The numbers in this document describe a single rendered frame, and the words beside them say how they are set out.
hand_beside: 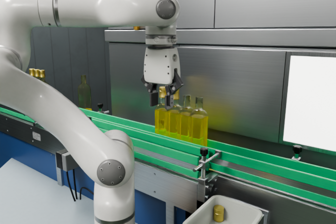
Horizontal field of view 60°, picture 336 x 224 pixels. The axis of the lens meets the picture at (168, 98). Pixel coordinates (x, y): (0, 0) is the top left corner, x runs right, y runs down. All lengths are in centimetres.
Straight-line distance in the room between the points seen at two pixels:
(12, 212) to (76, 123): 87
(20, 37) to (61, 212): 90
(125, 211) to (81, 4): 57
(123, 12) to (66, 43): 291
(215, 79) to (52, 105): 67
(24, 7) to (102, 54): 276
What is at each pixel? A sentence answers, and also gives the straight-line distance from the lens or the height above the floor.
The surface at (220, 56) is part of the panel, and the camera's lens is 119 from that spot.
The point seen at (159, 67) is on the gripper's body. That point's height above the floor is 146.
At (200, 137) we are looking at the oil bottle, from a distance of 112.
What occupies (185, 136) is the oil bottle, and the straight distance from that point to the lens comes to 116.
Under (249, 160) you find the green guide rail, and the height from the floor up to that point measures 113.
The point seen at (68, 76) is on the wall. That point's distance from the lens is 364.
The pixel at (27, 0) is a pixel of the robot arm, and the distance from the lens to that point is 81.
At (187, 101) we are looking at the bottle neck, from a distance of 114.
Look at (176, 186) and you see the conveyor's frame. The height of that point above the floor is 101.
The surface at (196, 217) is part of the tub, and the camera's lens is 97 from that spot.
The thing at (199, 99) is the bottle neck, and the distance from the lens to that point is 110.
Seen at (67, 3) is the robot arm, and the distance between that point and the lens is 78.
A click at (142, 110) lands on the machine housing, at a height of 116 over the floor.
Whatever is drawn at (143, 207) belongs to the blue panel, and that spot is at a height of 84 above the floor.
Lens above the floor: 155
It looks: 13 degrees down
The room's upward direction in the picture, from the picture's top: straight up
